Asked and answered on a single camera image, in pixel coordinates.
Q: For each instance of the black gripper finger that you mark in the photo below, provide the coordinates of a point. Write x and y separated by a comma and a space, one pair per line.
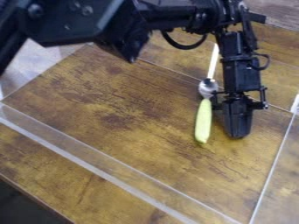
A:
238, 118

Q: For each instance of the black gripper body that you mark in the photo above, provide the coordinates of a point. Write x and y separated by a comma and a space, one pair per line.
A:
242, 62

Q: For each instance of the green handled metal spoon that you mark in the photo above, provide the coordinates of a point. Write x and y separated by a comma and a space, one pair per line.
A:
207, 87

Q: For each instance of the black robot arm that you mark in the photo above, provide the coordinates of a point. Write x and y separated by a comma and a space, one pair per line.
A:
119, 25

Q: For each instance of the black strip on table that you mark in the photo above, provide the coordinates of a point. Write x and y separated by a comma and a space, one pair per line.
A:
257, 17

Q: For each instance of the clear acrylic enclosure wall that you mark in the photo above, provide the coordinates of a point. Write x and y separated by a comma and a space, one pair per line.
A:
97, 139

